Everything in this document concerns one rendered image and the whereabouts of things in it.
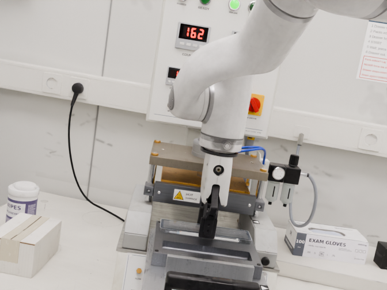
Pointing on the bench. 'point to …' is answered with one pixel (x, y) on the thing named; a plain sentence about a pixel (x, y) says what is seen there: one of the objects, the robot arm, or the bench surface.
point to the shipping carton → (27, 244)
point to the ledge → (330, 269)
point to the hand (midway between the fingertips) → (206, 223)
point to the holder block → (203, 250)
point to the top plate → (191, 164)
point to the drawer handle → (205, 282)
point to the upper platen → (238, 184)
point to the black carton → (381, 255)
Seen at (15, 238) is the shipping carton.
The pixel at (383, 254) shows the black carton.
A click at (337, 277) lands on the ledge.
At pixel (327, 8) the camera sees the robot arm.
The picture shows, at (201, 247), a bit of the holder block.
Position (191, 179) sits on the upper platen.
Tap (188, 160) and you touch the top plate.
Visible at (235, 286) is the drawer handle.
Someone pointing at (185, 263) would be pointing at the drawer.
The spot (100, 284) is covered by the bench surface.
